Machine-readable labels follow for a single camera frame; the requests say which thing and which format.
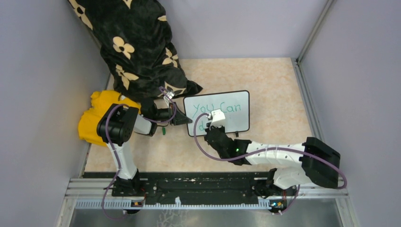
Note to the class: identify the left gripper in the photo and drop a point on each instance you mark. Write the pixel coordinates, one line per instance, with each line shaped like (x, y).
(180, 118)

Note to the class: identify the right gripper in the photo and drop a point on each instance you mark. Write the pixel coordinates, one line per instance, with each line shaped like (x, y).
(222, 128)

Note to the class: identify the white whiteboard black frame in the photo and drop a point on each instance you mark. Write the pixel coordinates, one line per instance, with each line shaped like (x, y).
(235, 105)

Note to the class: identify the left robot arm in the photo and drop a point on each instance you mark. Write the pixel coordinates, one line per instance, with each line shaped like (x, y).
(116, 128)

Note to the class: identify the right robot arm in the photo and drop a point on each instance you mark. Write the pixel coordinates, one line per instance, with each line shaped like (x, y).
(312, 161)

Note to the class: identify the yellow cloth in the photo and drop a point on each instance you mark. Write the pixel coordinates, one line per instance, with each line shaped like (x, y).
(100, 103)

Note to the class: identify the black floral blanket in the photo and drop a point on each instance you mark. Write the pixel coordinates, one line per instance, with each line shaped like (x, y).
(136, 45)

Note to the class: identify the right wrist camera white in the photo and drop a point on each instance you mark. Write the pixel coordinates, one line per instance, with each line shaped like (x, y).
(216, 119)

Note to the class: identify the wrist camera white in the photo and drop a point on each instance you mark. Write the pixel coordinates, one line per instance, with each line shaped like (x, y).
(168, 96)
(216, 119)

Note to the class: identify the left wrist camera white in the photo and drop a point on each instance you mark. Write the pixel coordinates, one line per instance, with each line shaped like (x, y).
(168, 96)

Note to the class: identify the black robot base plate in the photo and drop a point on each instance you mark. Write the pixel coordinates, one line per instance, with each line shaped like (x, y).
(195, 188)

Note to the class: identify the white slotted cable duct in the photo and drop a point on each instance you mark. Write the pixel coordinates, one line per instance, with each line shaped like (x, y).
(128, 204)

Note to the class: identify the aluminium frame rail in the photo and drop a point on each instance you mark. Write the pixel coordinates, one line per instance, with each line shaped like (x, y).
(302, 77)

